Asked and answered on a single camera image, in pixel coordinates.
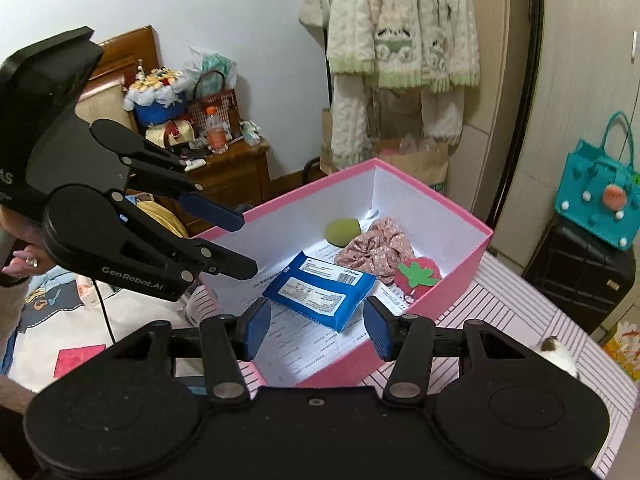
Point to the pink cardboard box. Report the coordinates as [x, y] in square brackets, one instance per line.
[440, 295]

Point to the printed blanket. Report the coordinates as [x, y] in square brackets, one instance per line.
[125, 315]

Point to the yellow cloth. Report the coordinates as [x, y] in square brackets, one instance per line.
[155, 215]

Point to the blue and white tissue packet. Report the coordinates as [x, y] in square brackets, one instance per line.
[320, 290]

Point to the narrow beige wardrobe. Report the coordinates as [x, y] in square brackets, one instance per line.
[495, 110]

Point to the yellow printed gift bag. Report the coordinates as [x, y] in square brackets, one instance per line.
[625, 345]

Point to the striped white tablecloth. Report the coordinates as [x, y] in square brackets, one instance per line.
[510, 300]

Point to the red strawberry plush pouch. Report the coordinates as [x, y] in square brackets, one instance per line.
[417, 272]

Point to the small green printed packets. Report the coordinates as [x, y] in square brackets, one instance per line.
[250, 132]

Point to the woven basket bag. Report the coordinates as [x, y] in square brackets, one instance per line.
[220, 100]

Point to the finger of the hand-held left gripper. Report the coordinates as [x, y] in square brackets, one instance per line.
[225, 262]
[215, 215]

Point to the wooden headboard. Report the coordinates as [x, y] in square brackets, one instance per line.
[130, 55]

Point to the teal felt tote bag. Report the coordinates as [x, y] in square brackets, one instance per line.
[595, 195]

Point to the red packet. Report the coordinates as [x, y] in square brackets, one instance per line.
[75, 360]

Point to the pink floral scrunchie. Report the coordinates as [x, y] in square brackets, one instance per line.
[372, 250]

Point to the brown paper bag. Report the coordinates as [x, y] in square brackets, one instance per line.
[425, 167]

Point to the beige three-door wardrobe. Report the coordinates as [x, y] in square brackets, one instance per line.
[590, 60]

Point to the orange drink bottle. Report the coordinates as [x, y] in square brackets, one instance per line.
[216, 135]

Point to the cream fluffy pants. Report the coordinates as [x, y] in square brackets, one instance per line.
[350, 110]

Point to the white flower bouquet blue wrap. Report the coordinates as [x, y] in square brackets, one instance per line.
[155, 95]

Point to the person's left hand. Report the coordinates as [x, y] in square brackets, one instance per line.
[30, 252]

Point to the wooden nightstand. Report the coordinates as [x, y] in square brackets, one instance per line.
[235, 175]

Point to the panda plush toy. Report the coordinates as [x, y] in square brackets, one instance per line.
[557, 357]

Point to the black suitcase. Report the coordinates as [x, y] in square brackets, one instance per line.
[575, 270]

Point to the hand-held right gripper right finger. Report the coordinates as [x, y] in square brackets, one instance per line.
[377, 330]

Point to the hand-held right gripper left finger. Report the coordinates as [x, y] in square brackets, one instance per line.
[257, 330]

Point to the black clothes rack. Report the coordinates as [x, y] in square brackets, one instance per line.
[536, 35]

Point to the green makeup sponge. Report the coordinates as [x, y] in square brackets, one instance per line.
[342, 232]

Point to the person's left forearm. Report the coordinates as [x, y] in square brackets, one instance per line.
[10, 310]

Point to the cream fluffy panda jacket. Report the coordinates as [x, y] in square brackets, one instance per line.
[400, 0]

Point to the cream bag with red ribbon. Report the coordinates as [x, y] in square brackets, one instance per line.
[180, 132]

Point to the green printed plastic bag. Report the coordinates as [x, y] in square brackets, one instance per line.
[215, 62]

